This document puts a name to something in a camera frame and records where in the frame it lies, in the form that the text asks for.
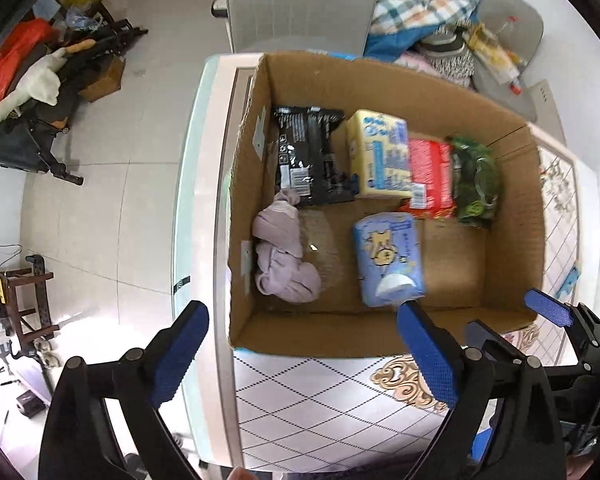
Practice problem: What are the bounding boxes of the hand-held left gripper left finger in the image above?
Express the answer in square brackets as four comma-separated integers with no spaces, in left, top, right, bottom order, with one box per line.
[37,300,211,480]

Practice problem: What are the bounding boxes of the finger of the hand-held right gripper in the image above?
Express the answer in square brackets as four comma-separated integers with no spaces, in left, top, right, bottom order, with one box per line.
[464,321,531,361]
[524,288,600,353]

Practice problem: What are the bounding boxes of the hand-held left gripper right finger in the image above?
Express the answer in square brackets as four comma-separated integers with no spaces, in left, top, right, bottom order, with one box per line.
[397,300,566,480]

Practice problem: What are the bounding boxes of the blue cartoon tissue pack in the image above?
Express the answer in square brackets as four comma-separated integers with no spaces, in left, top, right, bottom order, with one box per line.
[351,211,426,308]

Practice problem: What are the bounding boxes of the purple cloth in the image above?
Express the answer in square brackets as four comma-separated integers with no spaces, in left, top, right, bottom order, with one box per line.
[252,190,323,303]

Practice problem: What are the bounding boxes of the green snack packet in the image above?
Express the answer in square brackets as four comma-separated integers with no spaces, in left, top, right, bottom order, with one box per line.
[447,134,502,226]

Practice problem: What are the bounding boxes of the red packet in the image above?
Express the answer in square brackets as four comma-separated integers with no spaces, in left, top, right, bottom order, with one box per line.
[400,137,458,221]

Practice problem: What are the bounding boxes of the yellow and blue tissue pack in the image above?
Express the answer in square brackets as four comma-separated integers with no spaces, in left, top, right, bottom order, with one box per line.
[346,109,413,200]

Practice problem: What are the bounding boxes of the black snack packet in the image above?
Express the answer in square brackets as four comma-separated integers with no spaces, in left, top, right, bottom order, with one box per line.
[272,105,356,206]

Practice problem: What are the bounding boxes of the light blue snack packet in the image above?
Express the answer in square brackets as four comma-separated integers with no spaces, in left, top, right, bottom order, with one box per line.
[555,260,583,298]

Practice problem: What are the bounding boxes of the dark wooden stool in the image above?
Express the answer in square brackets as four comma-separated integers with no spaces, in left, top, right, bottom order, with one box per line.
[0,255,56,356]

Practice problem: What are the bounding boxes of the white leaning board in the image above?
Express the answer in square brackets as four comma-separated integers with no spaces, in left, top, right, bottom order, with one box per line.
[522,79,566,136]

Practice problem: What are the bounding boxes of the black folding stroller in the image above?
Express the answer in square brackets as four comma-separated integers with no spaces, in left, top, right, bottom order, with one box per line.
[0,19,148,186]

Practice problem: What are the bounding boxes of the yellow packet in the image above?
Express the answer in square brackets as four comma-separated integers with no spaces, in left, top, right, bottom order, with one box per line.
[467,25,523,83]

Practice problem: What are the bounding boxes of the striped black and white hat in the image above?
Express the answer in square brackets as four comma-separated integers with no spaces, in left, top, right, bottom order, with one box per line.
[419,22,476,83]

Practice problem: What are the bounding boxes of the clear plastic bottle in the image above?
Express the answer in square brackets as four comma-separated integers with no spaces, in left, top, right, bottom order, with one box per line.
[490,17,523,48]

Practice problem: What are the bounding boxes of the grey cushioned chair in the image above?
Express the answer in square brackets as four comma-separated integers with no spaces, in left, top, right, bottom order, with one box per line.
[472,0,545,121]

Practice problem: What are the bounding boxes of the small brown cardboard box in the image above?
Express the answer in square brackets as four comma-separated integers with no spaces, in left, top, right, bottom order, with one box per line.
[79,56,127,103]

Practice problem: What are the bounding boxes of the white goose plush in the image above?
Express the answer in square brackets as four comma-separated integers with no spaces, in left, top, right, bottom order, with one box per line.
[0,49,76,133]

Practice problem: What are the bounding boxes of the plaid blanket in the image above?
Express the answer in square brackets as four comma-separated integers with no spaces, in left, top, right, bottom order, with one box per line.
[364,0,478,58]

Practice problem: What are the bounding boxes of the red plastic bag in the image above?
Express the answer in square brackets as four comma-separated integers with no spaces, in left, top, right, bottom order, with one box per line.
[0,19,56,116]

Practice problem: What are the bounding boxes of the grey high-back chair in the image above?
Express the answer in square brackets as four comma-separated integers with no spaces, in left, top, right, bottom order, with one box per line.
[211,0,385,54]

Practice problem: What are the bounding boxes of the light blue cloth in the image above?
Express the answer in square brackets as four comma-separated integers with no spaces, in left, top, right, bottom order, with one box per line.
[32,0,63,22]

